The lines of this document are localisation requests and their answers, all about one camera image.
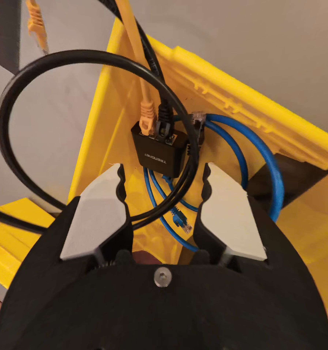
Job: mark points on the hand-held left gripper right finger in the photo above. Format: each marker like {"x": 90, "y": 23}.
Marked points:
{"x": 229, "y": 216}

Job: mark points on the black network switch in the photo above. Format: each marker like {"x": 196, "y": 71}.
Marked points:
{"x": 158, "y": 155}

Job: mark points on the yellow plastic bin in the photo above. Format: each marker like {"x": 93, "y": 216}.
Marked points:
{"x": 235, "y": 90}

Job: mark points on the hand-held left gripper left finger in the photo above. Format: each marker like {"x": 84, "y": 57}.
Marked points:
{"x": 98, "y": 216}

